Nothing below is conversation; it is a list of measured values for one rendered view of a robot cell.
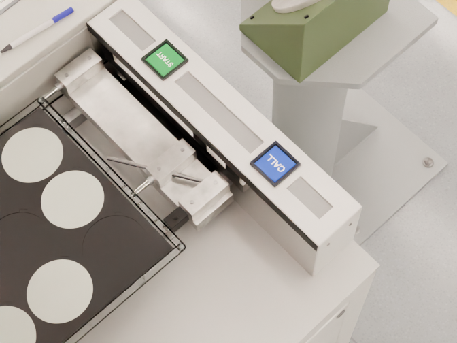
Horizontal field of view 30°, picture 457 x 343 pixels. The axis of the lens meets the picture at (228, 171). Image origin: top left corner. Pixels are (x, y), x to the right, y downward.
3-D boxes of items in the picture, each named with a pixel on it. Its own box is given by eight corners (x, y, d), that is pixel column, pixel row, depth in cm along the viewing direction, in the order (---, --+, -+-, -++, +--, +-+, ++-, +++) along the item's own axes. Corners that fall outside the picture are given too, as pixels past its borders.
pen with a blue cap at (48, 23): (1, 52, 139) (73, 9, 143) (-2, 48, 140) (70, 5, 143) (3, 56, 140) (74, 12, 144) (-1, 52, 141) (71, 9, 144)
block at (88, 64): (69, 95, 147) (65, 86, 144) (56, 83, 148) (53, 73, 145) (105, 67, 149) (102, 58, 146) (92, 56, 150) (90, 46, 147)
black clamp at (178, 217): (173, 233, 135) (171, 227, 132) (164, 224, 135) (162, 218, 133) (189, 220, 136) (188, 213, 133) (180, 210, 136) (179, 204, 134)
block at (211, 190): (193, 222, 136) (192, 215, 133) (179, 207, 137) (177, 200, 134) (230, 190, 138) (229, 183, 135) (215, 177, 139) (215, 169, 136)
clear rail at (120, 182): (181, 254, 133) (180, 251, 131) (36, 102, 145) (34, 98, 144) (188, 248, 133) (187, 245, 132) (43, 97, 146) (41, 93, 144)
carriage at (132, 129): (197, 232, 138) (196, 225, 136) (60, 91, 150) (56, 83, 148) (234, 201, 140) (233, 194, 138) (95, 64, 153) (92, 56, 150)
